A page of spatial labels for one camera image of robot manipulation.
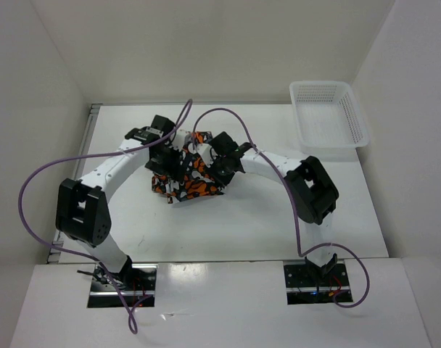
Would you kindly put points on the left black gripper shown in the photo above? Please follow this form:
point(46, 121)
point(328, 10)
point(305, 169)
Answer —
point(174, 170)

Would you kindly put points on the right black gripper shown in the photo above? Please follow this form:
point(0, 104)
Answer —
point(218, 180)

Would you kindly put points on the orange camouflage shorts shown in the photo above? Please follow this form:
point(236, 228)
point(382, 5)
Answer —
point(197, 181)

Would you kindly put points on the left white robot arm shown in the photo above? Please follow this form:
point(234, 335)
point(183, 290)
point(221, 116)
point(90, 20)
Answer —
point(82, 209)

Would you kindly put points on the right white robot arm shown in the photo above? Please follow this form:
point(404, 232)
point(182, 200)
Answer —
point(313, 194)

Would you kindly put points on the white plastic basket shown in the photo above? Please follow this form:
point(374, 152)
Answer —
point(328, 117)

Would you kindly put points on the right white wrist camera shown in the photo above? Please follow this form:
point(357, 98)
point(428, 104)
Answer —
point(205, 151)

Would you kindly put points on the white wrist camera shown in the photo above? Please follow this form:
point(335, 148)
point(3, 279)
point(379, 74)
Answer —
point(205, 151)
point(180, 139)

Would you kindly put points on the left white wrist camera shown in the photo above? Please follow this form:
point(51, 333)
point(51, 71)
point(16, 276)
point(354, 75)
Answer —
point(180, 139)

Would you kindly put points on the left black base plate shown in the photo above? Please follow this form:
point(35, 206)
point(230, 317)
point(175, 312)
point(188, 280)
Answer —
point(141, 293)

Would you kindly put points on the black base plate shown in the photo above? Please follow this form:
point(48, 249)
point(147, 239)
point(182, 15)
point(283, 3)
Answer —
point(301, 289)
point(141, 293)

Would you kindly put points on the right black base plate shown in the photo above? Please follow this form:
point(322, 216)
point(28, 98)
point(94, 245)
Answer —
point(301, 289)

